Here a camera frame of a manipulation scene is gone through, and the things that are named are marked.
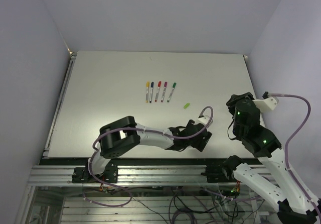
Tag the purple-end white pen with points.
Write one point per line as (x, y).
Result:
(163, 94)

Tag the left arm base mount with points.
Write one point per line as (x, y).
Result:
(82, 174)

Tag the red-end white pen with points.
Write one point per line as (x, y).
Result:
(157, 94)

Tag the yellow-end white pen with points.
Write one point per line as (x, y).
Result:
(147, 95)

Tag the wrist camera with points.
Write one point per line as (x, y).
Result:
(268, 103)
(205, 120)

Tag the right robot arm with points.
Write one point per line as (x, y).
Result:
(292, 200)

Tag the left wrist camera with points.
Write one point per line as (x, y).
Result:
(205, 120)

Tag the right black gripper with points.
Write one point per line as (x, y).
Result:
(230, 103)

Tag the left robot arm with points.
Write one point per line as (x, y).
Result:
(119, 137)

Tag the blue-end white pen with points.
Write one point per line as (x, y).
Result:
(150, 94)

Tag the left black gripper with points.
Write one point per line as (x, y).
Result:
(200, 144)

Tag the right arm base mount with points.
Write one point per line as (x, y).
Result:
(223, 172)

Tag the aluminium frame rail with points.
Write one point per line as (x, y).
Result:
(61, 176)

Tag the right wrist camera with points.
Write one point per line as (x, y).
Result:
(268, 103)

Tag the green-end white pen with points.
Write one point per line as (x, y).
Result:
(170, 95)

